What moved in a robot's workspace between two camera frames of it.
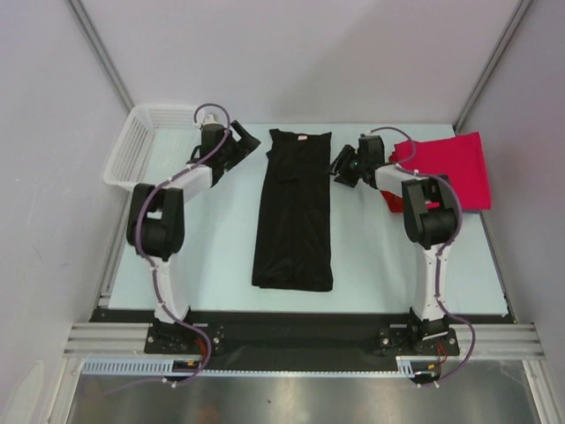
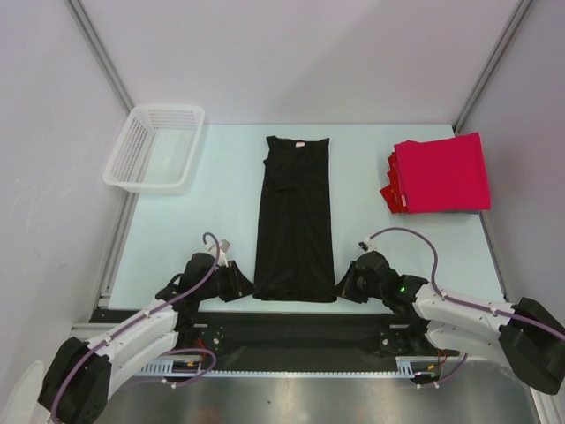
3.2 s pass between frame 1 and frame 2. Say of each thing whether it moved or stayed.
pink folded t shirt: stayed
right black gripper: moved
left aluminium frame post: stayed
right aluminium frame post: stayed
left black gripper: moved
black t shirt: moved
